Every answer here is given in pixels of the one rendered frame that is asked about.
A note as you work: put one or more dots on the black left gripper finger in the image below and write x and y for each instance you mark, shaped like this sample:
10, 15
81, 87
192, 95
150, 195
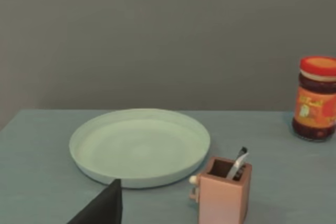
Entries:
105, 205

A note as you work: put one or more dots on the chili sauce jar red lid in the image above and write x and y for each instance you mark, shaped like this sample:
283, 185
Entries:
315, 100

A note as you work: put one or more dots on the white and black utensil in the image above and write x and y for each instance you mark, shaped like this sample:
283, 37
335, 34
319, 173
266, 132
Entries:
237, 165

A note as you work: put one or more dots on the pink square holder box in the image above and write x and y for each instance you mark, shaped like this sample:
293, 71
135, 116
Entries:
223, 197

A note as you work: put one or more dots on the pale green round plate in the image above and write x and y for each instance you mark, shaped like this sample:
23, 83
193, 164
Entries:
139, 146

